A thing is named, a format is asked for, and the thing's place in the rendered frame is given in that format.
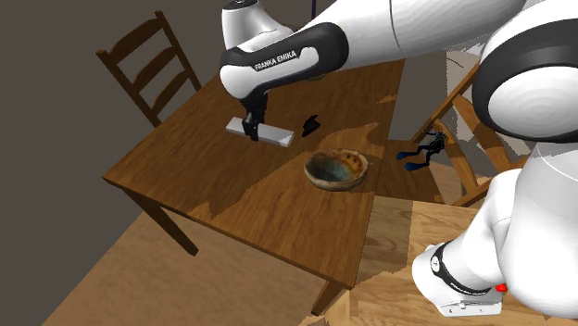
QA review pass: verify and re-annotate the dark wooden ladder-back chair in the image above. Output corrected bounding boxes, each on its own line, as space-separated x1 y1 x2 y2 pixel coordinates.
94 9 204 130

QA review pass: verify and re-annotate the grey flat rectangular bar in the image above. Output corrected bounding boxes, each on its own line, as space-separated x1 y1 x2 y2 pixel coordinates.
225 116 296 149

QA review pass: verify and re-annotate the wood patterned robot stand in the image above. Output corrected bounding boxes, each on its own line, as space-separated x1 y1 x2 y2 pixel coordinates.
298 194 578 326

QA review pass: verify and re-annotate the small black angular object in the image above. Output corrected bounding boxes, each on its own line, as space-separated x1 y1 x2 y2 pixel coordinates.
300 114 322 138

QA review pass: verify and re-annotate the blue and black diver figure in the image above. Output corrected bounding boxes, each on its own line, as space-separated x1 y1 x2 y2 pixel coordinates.
396 130 449 173

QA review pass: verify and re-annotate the brown bowl with teal inside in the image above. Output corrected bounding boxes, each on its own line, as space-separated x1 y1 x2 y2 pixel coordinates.
303 148 370 193

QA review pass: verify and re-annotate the brown wooden table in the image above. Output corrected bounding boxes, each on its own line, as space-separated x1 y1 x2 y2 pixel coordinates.
101 58 407 317

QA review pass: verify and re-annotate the light wooden chair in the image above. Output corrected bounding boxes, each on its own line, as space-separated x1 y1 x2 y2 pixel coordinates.
373 62 531 208

